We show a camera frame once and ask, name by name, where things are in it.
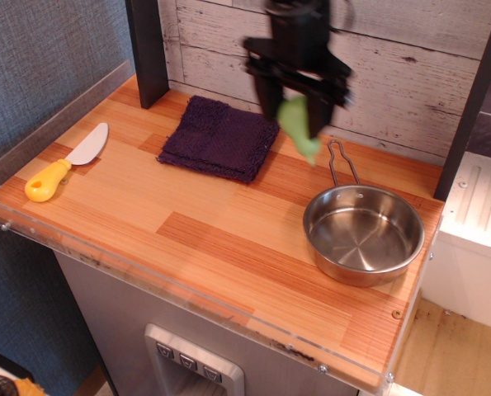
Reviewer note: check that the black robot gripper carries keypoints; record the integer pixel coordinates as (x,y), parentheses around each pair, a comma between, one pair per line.
(296,56)

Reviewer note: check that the green toy pear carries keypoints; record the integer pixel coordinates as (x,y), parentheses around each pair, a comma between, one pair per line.
(293,118)

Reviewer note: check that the stainless steel pot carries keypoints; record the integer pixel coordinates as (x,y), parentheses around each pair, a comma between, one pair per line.
(358,234)

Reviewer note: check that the purple folded cloth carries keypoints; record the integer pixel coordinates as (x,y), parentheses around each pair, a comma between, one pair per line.
(216,139)

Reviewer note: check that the silver toy fridge cabinet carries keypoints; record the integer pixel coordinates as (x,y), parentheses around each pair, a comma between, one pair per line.
(117,314)

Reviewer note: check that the silver dispenser panel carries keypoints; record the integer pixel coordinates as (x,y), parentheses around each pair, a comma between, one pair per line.
(191,365)

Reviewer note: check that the orange and black object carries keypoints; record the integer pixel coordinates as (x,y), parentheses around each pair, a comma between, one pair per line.
(19,387)

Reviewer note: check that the dark right shelf post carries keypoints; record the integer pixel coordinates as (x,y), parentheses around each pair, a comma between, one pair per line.
(465,127)

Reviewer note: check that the dark shelf post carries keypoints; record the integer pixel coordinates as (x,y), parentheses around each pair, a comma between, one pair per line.
(148,50)
(465,127)

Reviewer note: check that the dark left shelf post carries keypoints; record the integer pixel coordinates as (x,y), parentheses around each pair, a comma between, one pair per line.
(148,50)

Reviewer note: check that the clear acrylic guard rail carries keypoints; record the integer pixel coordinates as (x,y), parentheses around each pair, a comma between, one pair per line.
(250,273)

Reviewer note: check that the yellow-handled toy knife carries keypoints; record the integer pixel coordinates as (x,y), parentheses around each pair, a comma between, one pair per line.
(42,186)

